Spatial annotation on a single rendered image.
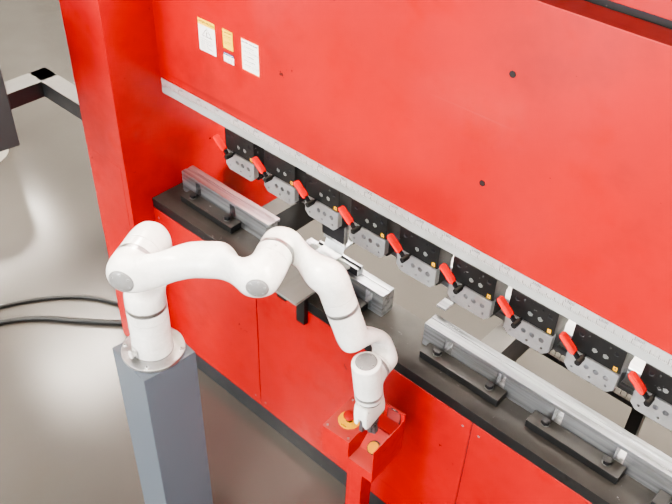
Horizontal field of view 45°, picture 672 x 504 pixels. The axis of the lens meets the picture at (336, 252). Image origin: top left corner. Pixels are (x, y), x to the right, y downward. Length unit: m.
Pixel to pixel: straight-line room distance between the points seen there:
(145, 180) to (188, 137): 0.25
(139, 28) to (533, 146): 1.53
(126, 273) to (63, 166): 3.09
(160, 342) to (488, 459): 1.06
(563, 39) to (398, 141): 0.62
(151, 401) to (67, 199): 2.58
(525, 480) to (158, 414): 1.13
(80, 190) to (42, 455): 1.88
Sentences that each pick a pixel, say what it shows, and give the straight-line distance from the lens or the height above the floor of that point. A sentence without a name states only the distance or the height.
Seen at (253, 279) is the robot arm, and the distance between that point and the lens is 2.03.
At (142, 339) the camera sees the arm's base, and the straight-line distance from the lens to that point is 2.43.
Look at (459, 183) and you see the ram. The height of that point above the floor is 1.55.
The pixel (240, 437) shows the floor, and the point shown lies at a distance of 3.56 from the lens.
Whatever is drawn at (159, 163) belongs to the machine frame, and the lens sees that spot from 3.31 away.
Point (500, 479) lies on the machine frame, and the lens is 2.68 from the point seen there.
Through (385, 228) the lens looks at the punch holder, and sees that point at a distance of 2.54.
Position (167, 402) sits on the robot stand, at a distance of 2.59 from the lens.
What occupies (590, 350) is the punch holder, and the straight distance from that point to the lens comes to 2.30.
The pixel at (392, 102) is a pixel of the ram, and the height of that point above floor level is 1.70.
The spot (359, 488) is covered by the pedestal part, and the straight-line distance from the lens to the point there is 2.80.
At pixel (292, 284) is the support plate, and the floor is 1.00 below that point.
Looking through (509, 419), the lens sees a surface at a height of 0.87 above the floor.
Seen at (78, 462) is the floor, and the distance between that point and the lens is 3.60.
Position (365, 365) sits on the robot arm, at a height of 1.16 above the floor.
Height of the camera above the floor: 2.82
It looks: 40 degrees down
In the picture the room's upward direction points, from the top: 2 degrees clockwise
